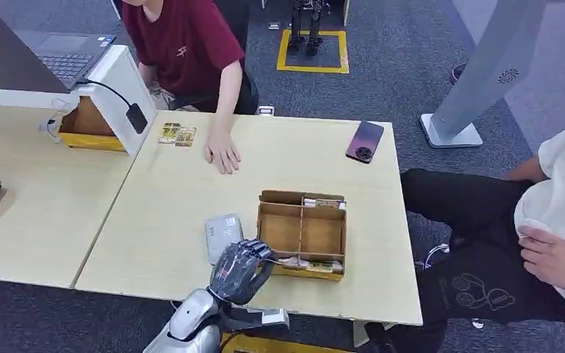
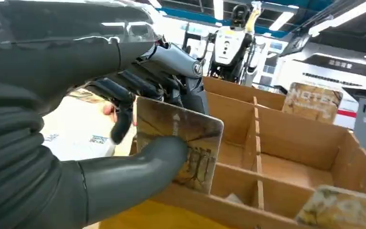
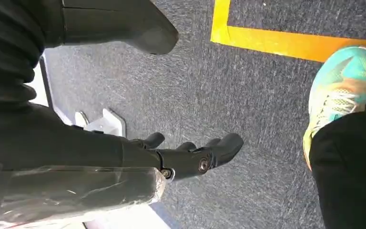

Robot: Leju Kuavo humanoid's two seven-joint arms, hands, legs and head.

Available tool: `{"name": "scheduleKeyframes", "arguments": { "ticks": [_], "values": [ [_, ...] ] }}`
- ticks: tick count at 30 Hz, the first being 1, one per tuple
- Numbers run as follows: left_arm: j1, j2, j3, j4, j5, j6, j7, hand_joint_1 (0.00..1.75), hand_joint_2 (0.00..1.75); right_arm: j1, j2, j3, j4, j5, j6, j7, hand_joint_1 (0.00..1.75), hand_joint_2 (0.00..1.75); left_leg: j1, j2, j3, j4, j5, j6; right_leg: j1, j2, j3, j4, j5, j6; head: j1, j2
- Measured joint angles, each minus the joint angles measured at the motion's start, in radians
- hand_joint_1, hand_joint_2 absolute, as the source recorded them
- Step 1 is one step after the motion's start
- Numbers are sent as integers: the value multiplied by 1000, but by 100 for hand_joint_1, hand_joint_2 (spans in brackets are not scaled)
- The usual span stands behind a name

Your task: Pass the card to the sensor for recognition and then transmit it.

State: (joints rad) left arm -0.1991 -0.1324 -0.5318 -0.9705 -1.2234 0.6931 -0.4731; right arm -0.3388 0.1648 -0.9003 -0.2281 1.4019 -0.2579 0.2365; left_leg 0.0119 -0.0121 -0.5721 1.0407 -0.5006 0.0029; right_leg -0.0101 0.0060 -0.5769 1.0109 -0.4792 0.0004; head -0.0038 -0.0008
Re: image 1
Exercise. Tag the person's left hand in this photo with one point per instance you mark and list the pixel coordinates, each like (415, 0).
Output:
(222, 151)

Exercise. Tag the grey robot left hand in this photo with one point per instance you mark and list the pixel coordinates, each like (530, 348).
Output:
(238, 273)

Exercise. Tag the person's hand with watch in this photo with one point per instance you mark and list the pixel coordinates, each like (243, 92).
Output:
(553, 260)

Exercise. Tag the yellow printed card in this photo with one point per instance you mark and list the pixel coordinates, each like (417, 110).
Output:
(169, 132)
(186, 136)

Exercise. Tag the card row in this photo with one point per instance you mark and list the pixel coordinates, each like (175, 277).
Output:
(312, 265)

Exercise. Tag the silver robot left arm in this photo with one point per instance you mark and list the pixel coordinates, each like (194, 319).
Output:
(192, 316)

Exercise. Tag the grey flat device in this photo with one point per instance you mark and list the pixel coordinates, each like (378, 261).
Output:
(221, 234)

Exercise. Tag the seated person beside table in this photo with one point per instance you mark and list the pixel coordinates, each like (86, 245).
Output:
(482, 243)

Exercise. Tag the wooden card box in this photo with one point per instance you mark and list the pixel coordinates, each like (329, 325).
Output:
(307, 234)

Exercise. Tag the yellow floor tape strip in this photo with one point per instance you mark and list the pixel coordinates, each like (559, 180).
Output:
(273, 347)

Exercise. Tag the card stack in narrow slot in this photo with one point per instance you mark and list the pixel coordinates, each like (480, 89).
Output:
(326, 203)

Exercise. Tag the person across desk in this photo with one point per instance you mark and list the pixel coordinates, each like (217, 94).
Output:
(185, 44)

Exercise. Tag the yellow floor tape square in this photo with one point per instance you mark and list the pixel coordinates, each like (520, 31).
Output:
(314, 68)

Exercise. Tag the white laptop riser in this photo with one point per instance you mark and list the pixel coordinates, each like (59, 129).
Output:
(117, 83)

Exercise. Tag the yellow wooden box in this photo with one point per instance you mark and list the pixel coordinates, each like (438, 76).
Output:
(87, 129)

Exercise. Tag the dark smartphone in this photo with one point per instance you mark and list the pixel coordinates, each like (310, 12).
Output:
(364, 141)

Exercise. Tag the white kiosk stand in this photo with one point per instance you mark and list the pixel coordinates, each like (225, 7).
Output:
(480, 73)

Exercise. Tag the dark shoe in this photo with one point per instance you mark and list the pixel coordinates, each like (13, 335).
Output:
(457, 73)

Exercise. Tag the grey laptop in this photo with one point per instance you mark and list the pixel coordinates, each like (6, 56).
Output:
(29, 53)

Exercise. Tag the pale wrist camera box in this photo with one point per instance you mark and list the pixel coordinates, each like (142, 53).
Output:
(268, 319)

